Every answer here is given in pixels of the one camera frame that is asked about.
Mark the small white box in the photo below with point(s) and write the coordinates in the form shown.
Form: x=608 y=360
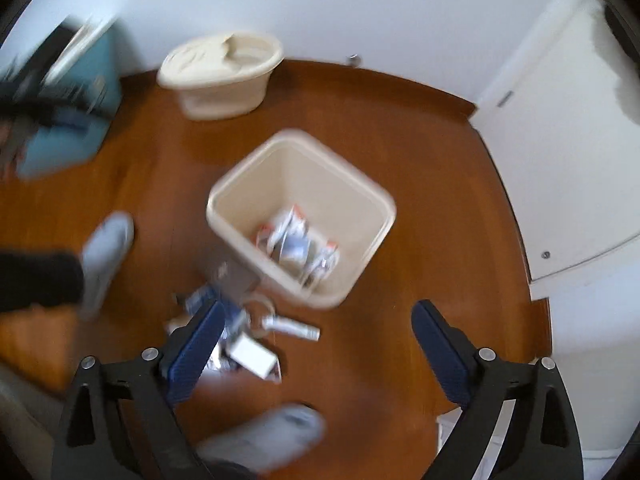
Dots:
x=252 y=356

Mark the blue packet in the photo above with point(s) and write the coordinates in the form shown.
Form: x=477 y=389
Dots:
x=202 y=297

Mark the wrappers pile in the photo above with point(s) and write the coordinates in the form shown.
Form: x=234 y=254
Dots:
x=295 y=247

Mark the silver foil wrapper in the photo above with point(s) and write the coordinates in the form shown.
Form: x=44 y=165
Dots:
x=220 y=362

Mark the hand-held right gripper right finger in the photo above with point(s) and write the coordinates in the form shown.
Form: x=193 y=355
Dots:
x=442 y=355

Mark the white door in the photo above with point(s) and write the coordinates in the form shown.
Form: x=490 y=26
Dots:
x=560 y=160

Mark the beige collapsible bucket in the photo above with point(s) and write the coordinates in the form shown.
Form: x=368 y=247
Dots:
x=220 y=90

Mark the teal storage box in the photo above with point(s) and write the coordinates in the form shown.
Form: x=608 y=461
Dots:
x=65 y=145

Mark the white tube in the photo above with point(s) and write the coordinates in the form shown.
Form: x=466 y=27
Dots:
x=292 y=328

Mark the beige plastic waste bin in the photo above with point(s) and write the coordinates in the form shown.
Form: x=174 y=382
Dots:
x=250 y=240

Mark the pale grey slipper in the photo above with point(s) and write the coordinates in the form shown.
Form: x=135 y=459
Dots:
x=107 y=255
x=272 y=435

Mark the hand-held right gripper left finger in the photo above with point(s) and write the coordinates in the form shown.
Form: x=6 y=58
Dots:
x=195 y=355

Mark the metal door stop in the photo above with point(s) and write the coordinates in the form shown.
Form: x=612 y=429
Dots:
x=354 y=59

